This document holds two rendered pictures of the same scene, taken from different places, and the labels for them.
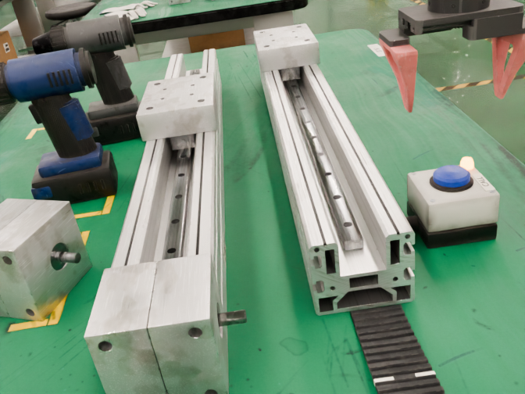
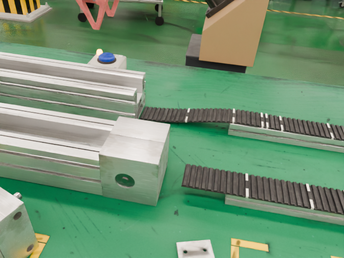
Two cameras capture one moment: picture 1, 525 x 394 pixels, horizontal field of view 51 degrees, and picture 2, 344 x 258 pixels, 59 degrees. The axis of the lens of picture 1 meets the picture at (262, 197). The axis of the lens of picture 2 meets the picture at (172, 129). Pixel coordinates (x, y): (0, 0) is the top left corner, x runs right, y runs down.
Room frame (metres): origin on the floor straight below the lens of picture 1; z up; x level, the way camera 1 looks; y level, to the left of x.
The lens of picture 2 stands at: (0.28, 0.47, 1.18)
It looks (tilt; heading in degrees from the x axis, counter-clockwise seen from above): 38 degrees down; 277
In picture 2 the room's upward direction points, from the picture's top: 5 degrees clockwise
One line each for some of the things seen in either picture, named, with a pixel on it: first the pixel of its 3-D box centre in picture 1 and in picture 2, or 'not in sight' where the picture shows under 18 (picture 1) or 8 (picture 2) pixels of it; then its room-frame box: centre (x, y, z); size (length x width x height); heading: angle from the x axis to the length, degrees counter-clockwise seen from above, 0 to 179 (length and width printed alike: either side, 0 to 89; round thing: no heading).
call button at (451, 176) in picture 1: (451, 179); (106, 58); (0.54, -0.22, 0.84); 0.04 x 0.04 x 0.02
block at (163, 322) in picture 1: (177, 331); (138, 155); (0.38, 0.09, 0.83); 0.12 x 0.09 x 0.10; 90
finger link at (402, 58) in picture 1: (421, 65); (96, 5); (0.54, -0.18, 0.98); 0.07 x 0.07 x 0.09; 0
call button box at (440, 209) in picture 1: (443, 205); (106, 71); (0.54, -0.21, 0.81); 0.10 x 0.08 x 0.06; 90
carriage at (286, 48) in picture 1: (285, 53); not in sight; (1.07, -0.09, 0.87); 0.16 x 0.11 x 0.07; 0
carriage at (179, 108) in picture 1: (182, 112); not in sight; (0.82, 0.10, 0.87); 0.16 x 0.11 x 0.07; 0
